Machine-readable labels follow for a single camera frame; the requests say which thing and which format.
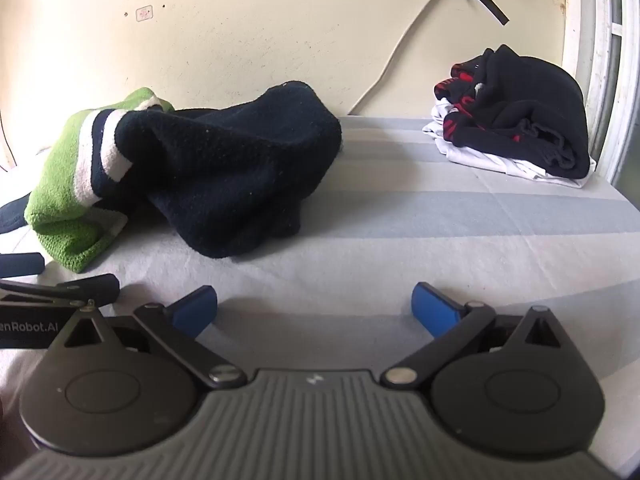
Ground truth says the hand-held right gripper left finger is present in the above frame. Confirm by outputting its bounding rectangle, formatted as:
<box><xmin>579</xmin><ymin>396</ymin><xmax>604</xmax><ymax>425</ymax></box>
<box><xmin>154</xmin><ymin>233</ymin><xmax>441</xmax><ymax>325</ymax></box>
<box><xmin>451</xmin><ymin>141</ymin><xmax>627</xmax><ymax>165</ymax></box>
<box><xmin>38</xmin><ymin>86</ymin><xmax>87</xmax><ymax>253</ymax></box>
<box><xmin>47</xmin><ymin>285</ymin><xmax>247</xmax><ymax>390</ymax></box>

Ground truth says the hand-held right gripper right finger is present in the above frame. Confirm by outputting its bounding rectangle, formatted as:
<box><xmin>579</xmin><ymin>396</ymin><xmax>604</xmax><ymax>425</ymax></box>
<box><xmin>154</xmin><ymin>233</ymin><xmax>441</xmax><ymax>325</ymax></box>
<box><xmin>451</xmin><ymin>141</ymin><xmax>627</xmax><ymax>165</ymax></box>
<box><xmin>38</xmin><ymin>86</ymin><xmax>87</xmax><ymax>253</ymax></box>
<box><xmin>380</xmin><ymin>282</ymin><xmax>569</xmax><ymax>390</ymax></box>

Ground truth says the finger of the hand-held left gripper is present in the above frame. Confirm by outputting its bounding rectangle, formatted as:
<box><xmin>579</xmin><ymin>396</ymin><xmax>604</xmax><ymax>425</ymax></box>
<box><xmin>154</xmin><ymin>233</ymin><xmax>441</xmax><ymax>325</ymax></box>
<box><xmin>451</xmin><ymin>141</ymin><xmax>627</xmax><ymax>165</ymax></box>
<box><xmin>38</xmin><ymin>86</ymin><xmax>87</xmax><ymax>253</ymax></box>
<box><xmin>0</xmin><ymin>273</ymin><xmax>121</xmax><ymax>307</ymax></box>
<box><xmin>0</xmin><ymin>253</ymin><xmax>46</xmax><ymax>278</ymax></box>

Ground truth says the navy green striped sweater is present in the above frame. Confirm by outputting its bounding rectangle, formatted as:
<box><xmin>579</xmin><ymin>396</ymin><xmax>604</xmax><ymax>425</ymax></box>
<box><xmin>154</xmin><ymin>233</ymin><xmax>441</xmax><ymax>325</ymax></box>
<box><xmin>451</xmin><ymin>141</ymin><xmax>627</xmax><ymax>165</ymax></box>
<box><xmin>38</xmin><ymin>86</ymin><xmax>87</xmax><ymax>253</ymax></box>
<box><xmin>0</xmin><ymin>80</ymin><xmax>344</xmax><ymax>274</ymax></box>

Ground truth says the blue white striped bed sheet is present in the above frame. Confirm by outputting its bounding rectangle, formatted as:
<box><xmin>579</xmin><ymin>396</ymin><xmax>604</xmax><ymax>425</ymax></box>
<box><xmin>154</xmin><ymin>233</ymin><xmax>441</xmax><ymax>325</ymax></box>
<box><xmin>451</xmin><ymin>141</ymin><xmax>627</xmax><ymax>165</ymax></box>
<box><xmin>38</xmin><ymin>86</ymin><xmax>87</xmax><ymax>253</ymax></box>
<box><xmin>0</xmin><ymin>114</ymin><xmax>640</xmax><ymax>393</ymax></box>

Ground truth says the white folded garment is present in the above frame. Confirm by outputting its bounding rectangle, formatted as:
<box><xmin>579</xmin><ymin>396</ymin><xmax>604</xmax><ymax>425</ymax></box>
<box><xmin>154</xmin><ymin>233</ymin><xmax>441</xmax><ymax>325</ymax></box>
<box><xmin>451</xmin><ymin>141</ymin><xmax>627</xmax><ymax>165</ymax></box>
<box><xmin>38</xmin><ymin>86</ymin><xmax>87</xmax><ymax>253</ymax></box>
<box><xmin>422</xmin><ymin>100</ymin><xmax>597</xmax><ymax>190</ymax></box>

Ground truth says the black red folded garment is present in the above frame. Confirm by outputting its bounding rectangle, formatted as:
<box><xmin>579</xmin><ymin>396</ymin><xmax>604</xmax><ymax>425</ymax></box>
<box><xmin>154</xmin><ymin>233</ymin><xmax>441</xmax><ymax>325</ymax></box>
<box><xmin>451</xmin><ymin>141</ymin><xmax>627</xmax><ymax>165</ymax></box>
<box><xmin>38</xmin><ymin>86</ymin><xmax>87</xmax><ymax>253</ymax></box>
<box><xmin>434</xmin><ymin>44</ymin><xmax>591</xmax><ymax>181</ymax></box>

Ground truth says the white wall cable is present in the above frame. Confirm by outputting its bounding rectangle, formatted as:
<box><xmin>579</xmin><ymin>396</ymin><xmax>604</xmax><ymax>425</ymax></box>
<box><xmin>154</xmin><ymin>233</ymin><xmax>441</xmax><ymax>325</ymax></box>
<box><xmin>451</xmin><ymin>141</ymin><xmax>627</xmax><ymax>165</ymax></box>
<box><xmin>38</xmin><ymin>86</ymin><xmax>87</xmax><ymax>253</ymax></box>
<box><xmin>347</xmin><ymin>0</ymin><xmax>451</xmax><ymax>116</ymax></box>

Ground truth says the white window frame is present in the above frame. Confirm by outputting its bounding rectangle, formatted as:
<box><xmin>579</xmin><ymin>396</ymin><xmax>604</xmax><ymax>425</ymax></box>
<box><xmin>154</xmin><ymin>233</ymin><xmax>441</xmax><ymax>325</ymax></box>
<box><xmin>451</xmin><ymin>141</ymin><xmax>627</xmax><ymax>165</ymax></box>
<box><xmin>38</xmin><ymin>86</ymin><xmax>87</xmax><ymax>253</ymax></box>
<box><xmin>562</xmin><ymin>0</ymin><xmax>640</xmax><ymax>186</ymax></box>

